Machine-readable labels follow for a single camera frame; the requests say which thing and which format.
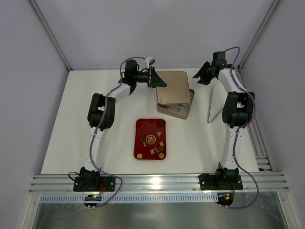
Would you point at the beige tin lid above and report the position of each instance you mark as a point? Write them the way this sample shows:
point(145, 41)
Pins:
point(177, 89)

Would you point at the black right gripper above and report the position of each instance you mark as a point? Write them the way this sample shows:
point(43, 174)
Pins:
point(206, 72)

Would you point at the white slotted cable duct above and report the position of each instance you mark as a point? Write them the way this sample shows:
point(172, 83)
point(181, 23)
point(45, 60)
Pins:
point(129, 198)

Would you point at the beige tin box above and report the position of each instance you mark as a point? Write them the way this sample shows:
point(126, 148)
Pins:
point(180, 111)

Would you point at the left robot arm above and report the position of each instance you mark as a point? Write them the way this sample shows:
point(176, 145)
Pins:
point(101, 116)

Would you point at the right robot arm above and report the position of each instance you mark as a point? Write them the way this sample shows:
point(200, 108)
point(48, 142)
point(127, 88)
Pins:
point(237, 113)

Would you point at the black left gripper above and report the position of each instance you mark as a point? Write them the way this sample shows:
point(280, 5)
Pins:
point(151, 78)

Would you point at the metal serving tongs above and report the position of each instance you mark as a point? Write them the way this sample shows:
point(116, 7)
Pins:
point(215, 104)

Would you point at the golden round chocolate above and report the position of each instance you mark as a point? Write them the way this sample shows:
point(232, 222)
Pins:
point(161, 155)

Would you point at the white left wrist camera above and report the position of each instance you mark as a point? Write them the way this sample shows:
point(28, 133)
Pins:
point(150, 61)

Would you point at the aluminium frame rail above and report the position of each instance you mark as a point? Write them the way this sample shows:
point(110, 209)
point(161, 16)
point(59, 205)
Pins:
point(154, 184)

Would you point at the red rectangular tray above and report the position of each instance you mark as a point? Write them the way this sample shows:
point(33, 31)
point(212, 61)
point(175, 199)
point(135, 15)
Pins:
point(148, 128)

